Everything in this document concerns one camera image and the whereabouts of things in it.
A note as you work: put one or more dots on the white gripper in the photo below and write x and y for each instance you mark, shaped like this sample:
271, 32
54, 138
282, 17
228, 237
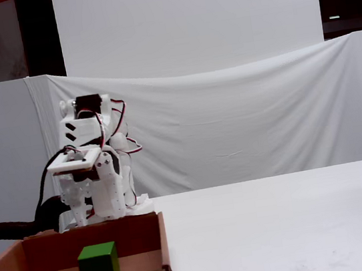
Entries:
109, 193

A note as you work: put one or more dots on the green cube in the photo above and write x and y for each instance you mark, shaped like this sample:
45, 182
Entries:
96, 267

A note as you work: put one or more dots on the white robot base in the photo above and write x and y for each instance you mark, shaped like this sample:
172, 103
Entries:
142, 207

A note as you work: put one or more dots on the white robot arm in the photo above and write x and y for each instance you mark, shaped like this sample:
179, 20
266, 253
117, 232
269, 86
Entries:
85, 128

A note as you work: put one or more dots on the black table clamp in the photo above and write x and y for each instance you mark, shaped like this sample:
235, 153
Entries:
12, 228

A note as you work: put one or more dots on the light grey partition panel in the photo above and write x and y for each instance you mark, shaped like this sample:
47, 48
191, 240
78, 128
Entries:
1, 150

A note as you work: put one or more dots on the white draped cloth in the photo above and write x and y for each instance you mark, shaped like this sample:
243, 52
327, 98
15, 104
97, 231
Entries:
265, 113

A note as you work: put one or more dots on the white backdrop panel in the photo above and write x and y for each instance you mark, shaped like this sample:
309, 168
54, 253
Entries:
217, 12

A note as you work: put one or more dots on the fluorescent ceiling light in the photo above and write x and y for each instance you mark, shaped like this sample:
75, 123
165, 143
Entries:
334, 17

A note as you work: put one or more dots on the white wrist camera mount plate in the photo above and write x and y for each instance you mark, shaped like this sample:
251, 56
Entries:
70, 164

